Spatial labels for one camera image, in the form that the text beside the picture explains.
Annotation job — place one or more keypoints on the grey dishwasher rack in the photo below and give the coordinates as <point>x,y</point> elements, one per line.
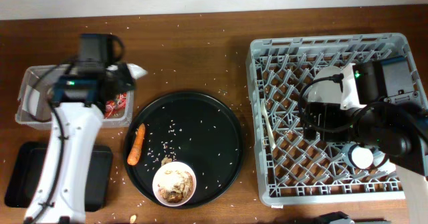
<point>299,171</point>

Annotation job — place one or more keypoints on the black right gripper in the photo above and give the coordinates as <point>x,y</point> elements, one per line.
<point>330,113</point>

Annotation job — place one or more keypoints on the white plastic fork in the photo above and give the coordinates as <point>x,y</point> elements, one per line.
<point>264,113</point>

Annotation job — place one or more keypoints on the grey plate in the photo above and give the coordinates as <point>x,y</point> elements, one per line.
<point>326,91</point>

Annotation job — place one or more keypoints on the round black tray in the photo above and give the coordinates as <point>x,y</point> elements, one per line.
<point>190,127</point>

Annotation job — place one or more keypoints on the red snack wrapper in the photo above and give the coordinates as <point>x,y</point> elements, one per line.
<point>115,105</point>

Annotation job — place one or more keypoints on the peanut on table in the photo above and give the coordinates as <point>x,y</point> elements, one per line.
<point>132,219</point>

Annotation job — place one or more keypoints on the light blue cup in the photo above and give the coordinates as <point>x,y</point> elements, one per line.
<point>356,156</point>

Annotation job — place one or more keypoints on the white bowl with food scraps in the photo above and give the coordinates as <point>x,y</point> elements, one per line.
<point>174,184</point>

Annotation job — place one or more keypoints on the small white cup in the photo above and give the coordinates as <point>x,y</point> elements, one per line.
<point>383,165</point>

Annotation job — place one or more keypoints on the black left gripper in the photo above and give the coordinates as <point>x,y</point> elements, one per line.
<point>132,81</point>

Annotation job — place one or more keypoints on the white tissue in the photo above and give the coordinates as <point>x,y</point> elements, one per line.
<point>136,71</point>

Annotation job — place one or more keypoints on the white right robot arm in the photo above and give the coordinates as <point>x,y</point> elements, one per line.
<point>400,134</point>

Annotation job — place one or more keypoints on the orange carrot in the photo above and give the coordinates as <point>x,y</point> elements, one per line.
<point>135,153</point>

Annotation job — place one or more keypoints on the clear plastic bin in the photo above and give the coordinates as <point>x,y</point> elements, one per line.
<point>33,110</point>

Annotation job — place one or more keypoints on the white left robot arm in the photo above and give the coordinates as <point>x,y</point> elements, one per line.
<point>77,113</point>

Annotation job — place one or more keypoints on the black rectangular tray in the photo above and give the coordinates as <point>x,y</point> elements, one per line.
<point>27,172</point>

